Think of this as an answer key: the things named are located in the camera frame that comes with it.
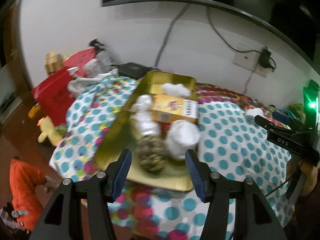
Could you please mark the wooden door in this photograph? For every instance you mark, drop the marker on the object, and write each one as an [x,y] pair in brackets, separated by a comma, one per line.
[15,62]

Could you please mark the clear plastic bag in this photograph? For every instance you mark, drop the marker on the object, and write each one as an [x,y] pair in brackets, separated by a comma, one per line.
[182,137]

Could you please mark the yellow plush toy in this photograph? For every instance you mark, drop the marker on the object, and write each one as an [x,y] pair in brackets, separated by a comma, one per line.
[48,130]

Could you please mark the white paper ball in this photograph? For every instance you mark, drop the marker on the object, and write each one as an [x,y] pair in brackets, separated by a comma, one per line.
[176,90]

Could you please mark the brown cardboard box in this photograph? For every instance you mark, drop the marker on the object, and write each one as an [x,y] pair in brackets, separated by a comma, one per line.
[53,63]

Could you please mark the gold metal tin box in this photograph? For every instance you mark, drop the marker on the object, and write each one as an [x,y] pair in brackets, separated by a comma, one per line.
[160,180]

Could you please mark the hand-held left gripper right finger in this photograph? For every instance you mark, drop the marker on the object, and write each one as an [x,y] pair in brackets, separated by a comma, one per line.
[196,177]

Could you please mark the colourful patterned packet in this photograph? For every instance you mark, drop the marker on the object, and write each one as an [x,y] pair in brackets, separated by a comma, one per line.
[298,110]

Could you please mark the black set-top box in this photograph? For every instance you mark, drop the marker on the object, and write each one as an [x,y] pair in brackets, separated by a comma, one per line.
[132,68]

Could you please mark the large red bag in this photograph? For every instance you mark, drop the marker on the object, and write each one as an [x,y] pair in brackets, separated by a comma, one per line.
[52,95]

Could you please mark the clear plastic jar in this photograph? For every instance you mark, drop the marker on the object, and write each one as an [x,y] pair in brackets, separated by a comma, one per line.
[91,68]

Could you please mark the black power adapter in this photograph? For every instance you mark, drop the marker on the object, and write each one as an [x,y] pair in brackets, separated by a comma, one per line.
[265,57]

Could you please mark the white wall socket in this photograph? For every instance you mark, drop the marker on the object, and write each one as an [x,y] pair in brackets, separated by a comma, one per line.
[262,72]

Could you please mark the small red bag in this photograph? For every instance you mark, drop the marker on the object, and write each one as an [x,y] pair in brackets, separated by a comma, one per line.
[80,60]

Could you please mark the person's right hand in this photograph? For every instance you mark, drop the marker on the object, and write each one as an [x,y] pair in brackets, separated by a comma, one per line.
[310,180]

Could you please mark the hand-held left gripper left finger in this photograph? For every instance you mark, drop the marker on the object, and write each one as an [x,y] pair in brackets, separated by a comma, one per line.
[120,175]

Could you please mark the orange jacket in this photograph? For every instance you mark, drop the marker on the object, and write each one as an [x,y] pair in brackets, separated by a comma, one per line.
[25,192]

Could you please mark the polka dot tablecloth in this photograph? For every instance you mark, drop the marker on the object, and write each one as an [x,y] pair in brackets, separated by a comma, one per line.
[225,142]

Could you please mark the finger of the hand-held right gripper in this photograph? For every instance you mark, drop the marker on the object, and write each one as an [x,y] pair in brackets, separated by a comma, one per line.
[265,122]
[282,117]

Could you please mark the spray bottle with black nozzle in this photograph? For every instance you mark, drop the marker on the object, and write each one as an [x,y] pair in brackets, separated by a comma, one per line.
[103,57]

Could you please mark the white wall plate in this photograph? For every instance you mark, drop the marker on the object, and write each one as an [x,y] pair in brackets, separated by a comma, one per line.
[243,57]

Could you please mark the yellow cardboard box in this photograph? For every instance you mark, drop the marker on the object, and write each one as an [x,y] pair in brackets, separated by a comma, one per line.
[170,107]

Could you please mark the small white cloth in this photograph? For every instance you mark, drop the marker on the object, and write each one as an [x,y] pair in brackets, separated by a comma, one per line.
[252,112]

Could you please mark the plastic bag of dried nuts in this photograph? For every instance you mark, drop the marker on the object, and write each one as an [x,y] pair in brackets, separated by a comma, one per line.
[150,155]

